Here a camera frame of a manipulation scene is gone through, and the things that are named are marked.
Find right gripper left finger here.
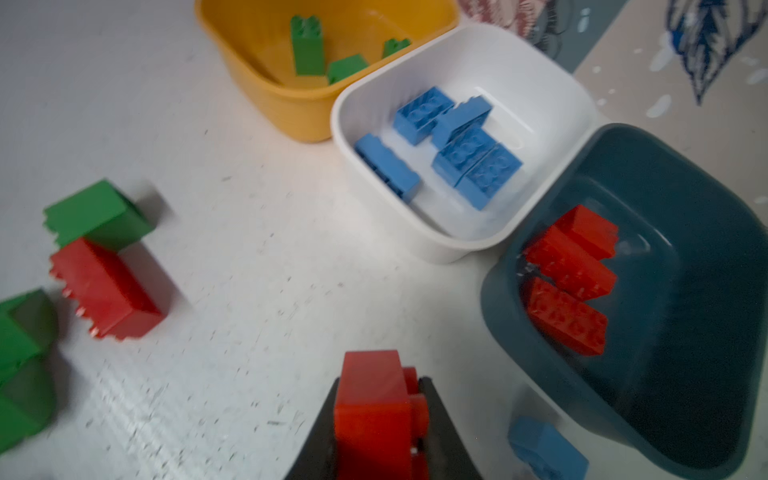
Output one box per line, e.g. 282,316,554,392
284,378,339,480

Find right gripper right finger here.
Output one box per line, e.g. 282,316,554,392
419,377,482,480

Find red rounded lego brick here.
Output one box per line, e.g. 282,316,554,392
334,350,430,479

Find light blue lego brick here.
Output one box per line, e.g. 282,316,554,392
508,416,589,480
431,96,492,150

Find dark teal plastic bin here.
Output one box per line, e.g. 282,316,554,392
480,123,767,479

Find red lego brick studs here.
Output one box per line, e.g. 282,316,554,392
50,238,165,341

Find white plastic bin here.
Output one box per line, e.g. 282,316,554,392
331,23,602,263

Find yellow plastic bin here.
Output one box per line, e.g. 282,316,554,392
195,0,459,143

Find red square lego brick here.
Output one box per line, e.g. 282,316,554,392
554,205,619,260

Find small green lego brick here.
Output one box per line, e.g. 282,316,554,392
382,38,411,58

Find green lego brick top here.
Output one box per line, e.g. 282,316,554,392
290,15,325,76

